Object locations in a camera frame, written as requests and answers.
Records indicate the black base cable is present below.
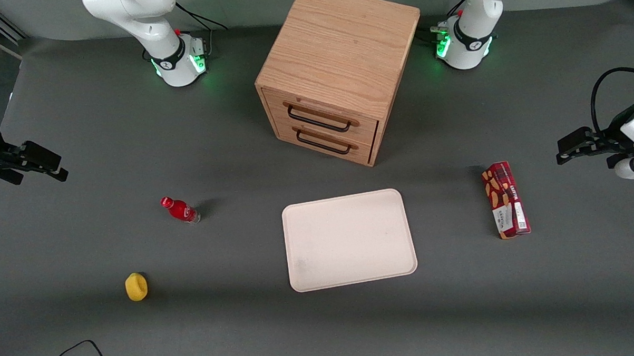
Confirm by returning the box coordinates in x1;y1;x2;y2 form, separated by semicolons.
415;0;469;44
175;0;229;60

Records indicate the black left base cable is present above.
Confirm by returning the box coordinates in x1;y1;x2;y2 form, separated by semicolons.
415;0;469;44

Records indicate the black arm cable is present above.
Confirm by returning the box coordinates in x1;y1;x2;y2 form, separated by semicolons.
589;66;634;137

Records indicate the red soda bottle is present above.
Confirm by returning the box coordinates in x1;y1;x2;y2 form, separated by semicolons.
160;195;201;226

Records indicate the yellow lemon toy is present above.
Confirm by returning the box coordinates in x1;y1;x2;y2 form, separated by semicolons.
124;272;149;303

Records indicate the aluminium frame rail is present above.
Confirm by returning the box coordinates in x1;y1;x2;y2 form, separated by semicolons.
0;8;29;48

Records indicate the wooden drawer front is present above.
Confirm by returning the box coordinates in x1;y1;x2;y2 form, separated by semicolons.
262;84;381;150
274;117;378;169

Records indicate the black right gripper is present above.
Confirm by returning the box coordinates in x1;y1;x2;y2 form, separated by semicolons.
0;111;69;186

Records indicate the black right base cable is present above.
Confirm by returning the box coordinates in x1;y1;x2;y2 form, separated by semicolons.
175;0;229;60

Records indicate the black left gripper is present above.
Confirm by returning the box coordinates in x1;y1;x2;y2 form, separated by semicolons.
554;115;634;171

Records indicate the oak wooden drawer cabinet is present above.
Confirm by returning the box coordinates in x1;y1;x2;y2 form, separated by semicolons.
252;0;427;172

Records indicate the red cookie box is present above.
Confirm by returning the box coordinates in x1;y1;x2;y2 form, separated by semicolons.
481;160;532;241

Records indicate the cream plastic tray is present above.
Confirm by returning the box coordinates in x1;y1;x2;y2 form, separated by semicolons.
280;187;420;294

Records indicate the black metal drawer handle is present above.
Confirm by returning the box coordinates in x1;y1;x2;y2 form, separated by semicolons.
295;126;353;157
286;103;354;135

